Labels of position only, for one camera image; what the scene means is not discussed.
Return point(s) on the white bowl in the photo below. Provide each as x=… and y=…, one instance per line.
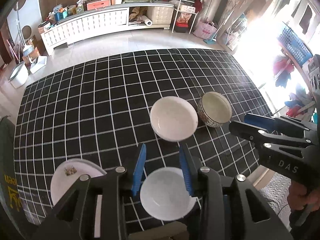
x=173, y=119
x=163, y=195

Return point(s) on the pink storage box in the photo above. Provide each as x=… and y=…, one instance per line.
x=97, y=4

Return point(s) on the blue laundry basket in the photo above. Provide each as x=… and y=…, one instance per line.
x=294, y=45

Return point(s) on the black white grid tablecloth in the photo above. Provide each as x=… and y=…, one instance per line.
x=100, y=111

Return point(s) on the white TV cabinet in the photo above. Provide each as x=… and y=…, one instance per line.
x=112, y=19

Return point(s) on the patterned ceramic bowl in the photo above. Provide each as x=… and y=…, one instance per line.
x=214, y=109

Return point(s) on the paper towel roll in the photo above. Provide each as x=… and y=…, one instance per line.
x=146, y=20

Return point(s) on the white floral plate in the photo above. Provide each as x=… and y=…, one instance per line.
x=68, y=172

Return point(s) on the pink tote bag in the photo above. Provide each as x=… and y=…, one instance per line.
x=205, y=30

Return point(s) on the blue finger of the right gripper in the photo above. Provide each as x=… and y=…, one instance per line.
x=260, y=121
x=252, y=133

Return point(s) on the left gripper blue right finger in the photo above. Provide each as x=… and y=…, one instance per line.
x=186, y=171

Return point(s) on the person's right hand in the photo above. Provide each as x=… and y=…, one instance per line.
x=298, y=197

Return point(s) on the leaning mattress board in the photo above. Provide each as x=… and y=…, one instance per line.
x=235, y=20

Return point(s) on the white metal shelf rack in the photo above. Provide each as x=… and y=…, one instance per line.
x=185, y=14

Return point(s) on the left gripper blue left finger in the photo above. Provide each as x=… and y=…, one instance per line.
x=139, y=169

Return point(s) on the white mop bucket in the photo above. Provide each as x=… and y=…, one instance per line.
x=19, y=75

